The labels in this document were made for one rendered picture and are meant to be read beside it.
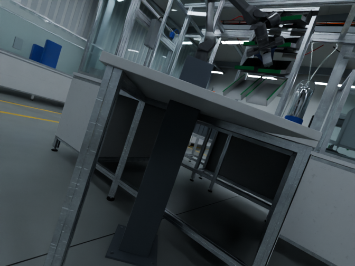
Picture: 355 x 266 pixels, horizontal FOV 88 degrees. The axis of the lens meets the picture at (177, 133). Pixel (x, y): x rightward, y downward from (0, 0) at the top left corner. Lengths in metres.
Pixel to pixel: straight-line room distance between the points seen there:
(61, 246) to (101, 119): 0.41
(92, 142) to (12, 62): 5.25
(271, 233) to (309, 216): 0.75
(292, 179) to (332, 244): 0.90
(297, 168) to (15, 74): 5.66
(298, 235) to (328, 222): 0.22
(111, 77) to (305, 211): 1.60
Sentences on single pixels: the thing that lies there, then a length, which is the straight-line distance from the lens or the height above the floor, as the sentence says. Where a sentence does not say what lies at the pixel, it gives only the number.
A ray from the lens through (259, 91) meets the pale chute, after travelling 1.34.
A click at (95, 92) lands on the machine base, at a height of 0.74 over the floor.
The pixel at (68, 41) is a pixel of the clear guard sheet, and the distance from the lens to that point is 6.06.
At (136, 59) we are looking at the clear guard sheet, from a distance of 2.68.
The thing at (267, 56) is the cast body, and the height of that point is 1.24.
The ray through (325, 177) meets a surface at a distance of 1.75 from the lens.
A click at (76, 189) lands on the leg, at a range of 0.66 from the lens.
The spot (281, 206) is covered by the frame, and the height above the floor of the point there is 0.53.
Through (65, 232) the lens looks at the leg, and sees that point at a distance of 0.72.
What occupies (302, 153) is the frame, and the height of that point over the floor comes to 0.79.
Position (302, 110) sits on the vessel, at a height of 1.21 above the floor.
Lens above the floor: 0.75
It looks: 4 degrees down
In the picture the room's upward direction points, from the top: 19 degrees clockwise
